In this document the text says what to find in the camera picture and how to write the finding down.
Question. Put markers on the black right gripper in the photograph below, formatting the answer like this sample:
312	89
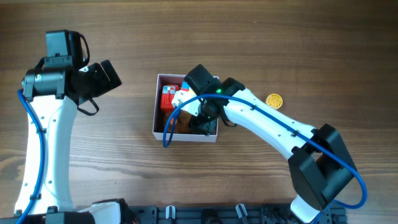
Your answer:
203	123

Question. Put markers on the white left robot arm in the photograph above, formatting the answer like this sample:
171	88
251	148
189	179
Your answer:
52	94

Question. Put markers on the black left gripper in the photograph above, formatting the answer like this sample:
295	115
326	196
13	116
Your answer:
107	81

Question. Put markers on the yellow round plastic wheel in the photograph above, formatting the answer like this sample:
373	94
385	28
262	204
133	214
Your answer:
274	100

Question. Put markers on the colourful two-by-two puzzle cube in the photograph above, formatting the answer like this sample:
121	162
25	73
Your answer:
185	87

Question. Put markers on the red toy truck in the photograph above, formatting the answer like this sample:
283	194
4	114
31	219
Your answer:
168	93

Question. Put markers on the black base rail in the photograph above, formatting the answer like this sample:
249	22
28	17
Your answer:
261	214

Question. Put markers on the brown plush capybara with orange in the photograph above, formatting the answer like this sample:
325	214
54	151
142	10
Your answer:
182	125

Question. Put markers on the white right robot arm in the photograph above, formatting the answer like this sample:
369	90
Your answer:
319	162

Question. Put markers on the white cardboard box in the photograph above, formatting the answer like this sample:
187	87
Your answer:
158	120

